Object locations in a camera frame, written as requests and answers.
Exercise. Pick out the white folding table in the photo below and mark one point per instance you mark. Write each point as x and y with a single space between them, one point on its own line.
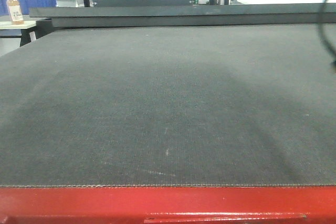
32 29

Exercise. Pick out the orange drink bottle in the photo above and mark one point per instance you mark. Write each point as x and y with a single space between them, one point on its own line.
15 12

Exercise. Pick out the black metal frame rack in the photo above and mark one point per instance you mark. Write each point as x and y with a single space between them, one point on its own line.
245 12

